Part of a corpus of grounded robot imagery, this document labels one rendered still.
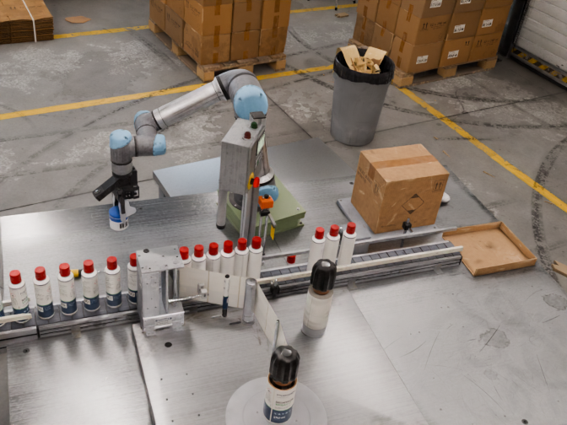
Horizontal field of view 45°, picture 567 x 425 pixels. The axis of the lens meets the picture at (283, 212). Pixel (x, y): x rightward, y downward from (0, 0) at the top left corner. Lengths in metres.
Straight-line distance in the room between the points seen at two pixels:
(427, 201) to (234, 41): 3.27
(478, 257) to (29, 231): 1.84
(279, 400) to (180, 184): 1.39
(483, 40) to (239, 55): 2.26
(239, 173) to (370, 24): 4.38
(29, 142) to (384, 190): 2.95
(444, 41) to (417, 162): 3.48
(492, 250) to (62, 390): 1.81
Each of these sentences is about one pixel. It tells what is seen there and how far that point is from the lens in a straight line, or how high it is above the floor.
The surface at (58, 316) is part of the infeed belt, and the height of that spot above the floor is 0.88.
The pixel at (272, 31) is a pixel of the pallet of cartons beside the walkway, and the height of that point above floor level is 0.36.
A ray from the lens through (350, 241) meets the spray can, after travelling 2.57.
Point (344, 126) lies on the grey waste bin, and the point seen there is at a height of 0.15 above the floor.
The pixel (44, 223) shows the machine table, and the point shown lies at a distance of 2.92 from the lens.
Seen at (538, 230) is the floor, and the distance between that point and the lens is 4.81.
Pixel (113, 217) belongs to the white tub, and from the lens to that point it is 2.62.
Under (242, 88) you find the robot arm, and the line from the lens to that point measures 2.40.
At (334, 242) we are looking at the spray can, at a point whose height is 1.03.
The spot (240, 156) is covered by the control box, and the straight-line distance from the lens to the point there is 2.19.
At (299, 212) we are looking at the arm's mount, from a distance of 2.86.
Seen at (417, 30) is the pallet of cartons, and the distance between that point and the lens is 6.01.
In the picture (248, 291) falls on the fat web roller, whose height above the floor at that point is 1.04.
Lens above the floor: 2.60
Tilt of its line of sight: 37 degrees down
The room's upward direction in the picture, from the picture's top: 7 degrees clockwise
